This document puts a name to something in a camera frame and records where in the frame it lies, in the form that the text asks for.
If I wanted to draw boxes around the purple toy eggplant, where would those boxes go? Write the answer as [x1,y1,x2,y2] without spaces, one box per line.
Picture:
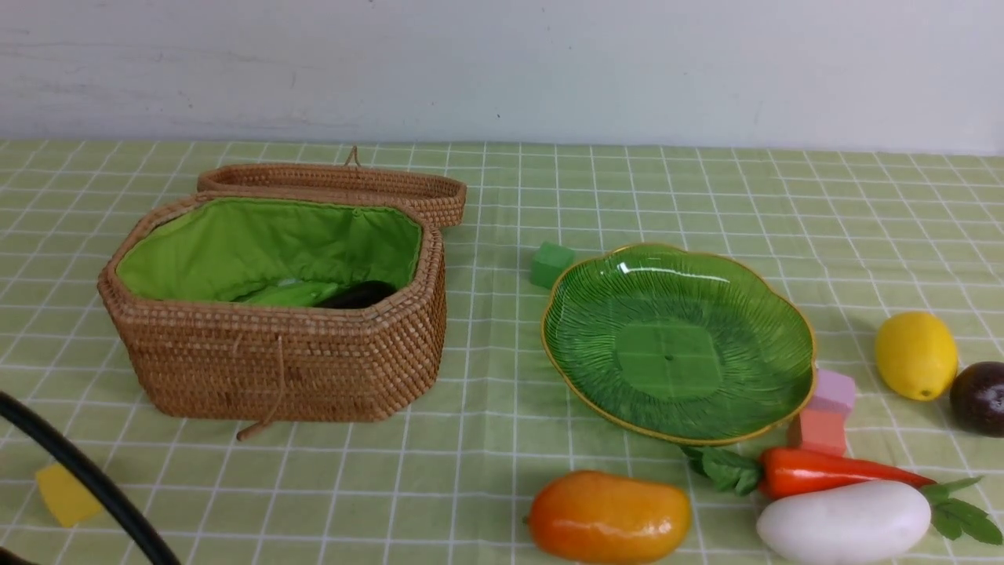
[313,280,398,310]

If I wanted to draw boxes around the green toy cucumber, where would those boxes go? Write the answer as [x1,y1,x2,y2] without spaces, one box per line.
[232,279,345,308]

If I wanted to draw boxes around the orange toy mango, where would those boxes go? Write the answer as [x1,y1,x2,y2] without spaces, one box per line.
[524,471,693,564]

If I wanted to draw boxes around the orange toy carrot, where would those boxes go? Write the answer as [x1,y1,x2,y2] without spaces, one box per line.
[680,446,936,501]

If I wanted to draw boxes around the yellow toy lemon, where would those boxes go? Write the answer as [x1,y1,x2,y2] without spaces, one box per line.
[875,311,959,402]

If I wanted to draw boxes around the white toy radish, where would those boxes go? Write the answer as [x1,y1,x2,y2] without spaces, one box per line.
[756,478,1002,564]

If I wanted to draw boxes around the dark purple passion fruit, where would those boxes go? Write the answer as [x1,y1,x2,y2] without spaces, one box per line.
[949,361,1003,439]

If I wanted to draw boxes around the green foam cube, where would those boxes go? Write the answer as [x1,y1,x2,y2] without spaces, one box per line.
[529,241,575,290]

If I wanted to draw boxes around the woven wicker basket lid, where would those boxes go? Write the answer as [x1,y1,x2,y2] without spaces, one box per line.
[197,147,467,228]

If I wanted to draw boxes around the green glass leaf plate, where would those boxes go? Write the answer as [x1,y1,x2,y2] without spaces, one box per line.
[540,242,818,447]

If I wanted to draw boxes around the woven wicker basket green lining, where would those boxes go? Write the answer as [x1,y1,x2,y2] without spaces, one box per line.
[97,192,448,442]

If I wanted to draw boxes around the salmon foam cube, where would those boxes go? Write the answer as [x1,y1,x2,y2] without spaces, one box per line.
[788,408,847,457]

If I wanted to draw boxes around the pink foam cube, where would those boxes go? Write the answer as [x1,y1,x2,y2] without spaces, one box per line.
[806,369,857,418]

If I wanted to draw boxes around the yellow foam cube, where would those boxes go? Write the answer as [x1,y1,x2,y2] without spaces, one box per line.
[35,464,104,528]

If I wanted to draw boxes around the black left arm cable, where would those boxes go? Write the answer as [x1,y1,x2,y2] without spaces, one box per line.
[0,391,183,565]

